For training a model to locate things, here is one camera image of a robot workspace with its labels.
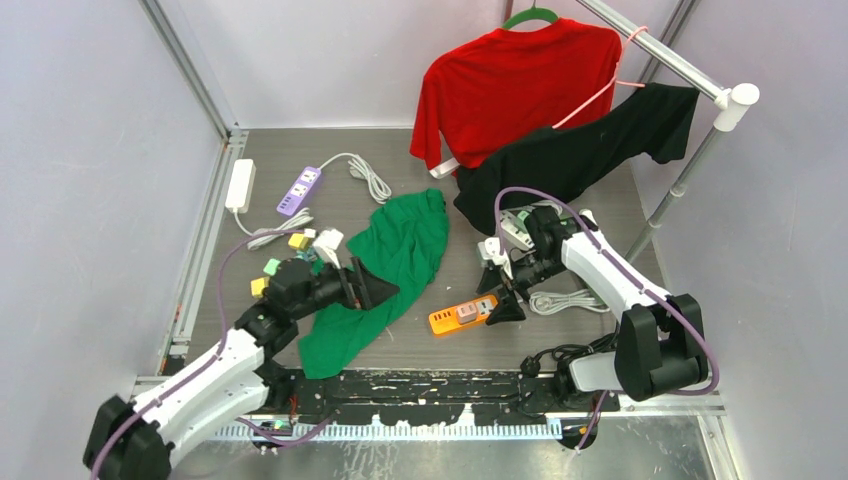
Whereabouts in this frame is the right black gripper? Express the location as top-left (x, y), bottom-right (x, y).
top-left (476, 250), bottom-right (567, 325)

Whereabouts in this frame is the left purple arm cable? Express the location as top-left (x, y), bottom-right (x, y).
top-left (88, 229), bottom-right (333, 480)

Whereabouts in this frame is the pink plug adapter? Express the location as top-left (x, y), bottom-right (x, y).
top-left (456, 302), bottom-right (478, 325)

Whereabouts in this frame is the yellow plug adapter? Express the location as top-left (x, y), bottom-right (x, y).
top-left (249, 276), bottom-right (270, 299)
top-left (287, 233), bottom-right (312, 251)

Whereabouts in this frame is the aluminium frame rail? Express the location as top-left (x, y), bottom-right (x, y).
top-left (139, 0), bottom-right (250, 266)

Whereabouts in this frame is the white power strip cable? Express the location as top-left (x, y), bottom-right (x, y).
top-left (231, 205), bottom-right (315, 253)

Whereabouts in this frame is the green t-shirt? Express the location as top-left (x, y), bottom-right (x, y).
top-left (298, 189), bottom-right (450, 379)

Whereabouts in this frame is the orange power strip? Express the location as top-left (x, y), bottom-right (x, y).
top-left (428, 294), bottom-right (497, 337)

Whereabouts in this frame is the black coiled cable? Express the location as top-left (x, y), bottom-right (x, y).
top-left (520, 331), bottom-right (621, 380)

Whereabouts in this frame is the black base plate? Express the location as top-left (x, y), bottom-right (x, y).
top-left (257, 369), bottom-right (600, 427)

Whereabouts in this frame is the silver clothes rack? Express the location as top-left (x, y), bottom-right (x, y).
top-left (576, 0), bottom-right (762, 264)

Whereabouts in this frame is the black t-shirt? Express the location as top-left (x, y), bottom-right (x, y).
top-left (453, 83), bottom-right (700, 236)

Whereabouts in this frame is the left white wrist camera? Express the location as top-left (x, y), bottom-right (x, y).
top-left (311, 228), bottom-right (344, 269)

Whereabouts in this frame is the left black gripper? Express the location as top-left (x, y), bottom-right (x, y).
top-left (290, 252), bottom-right (397, 320)

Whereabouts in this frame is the purple power strip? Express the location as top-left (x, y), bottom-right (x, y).
top-left (276, 166), bottom-right (322, 217)

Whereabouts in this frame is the green clothes hanger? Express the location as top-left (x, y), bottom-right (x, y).
top-left (502, 6), bottom-right (559, 30)

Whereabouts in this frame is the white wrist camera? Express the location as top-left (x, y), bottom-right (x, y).
top-left (477, 237), bottom-right (513, 279)
top-left (311, 228), bottom-right (344, 269)

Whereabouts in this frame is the light green plug adapter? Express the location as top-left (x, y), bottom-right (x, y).
top-left (263, 258), bottom-right (282, 277)

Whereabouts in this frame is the purple strip white cable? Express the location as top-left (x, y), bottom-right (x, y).
top-left (317, 152), bottom-right (393, 205)

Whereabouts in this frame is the red t-shirt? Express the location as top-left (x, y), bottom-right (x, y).
top-left (409, 18), bottom-right (622, 170)

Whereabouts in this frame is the pink clothes hanger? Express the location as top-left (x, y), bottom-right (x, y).
top-left (553, 25), bottom-right (649, 129)

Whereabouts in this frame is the white power strip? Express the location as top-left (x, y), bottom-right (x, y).
top-left (224, 159), bottom-right (256, 214)
top-left (500, 211), bottom-right (535, 251)

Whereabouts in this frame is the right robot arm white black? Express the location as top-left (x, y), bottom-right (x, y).
top-left (476, 207), bottom-right (719, 411)

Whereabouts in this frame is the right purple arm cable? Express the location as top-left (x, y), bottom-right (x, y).
top-left (494, 186), bottom-right (721, 452)

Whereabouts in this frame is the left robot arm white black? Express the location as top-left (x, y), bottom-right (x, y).
top-left (82, 257), bottom-right (400, 479)

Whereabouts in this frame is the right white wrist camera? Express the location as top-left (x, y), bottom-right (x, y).
top-left (477, 237), bottom-right (513, 279)

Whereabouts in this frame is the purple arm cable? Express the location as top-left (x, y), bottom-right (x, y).
top-left (494, 186), bottom-right (721, 452)
top-left (88, 229), bottom-right (333, 480)

